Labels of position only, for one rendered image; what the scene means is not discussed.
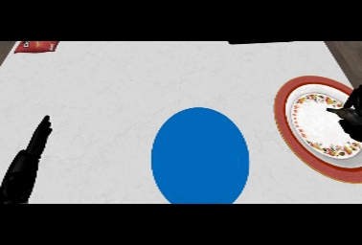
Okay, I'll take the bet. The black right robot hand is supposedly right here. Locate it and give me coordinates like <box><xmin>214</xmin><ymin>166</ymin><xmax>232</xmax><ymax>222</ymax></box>
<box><xmin>325</xmin><ymin>83</ymin><xmax>362</xmax><ymax>144</ymax></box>

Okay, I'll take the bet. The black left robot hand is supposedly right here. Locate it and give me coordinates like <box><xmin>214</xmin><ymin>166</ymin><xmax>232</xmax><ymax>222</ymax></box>
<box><xmin>0</xmin><ymin>115</ymin><xmax>53</xmax><ymax>205</ymax></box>

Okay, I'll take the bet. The blue plate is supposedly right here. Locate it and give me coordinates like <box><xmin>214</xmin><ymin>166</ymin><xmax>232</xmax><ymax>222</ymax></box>
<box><xmin>149</xmin><ymin>106</ymin><xmax>251</xmax><ymax>205</ymax></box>

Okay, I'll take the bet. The red snack packet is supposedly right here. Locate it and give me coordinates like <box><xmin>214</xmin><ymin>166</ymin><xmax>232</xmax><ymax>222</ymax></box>
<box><xmin>14</xmin><ymin>40</ymin><xmax>61</xmax><ymax>55</ymax></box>

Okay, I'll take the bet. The red rimmed floral plate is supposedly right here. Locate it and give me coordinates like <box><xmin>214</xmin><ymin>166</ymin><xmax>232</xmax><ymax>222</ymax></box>
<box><xmin>274</xmin><ymin>75</ymin><xmax>362</xmax><ymax>185</ymax></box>

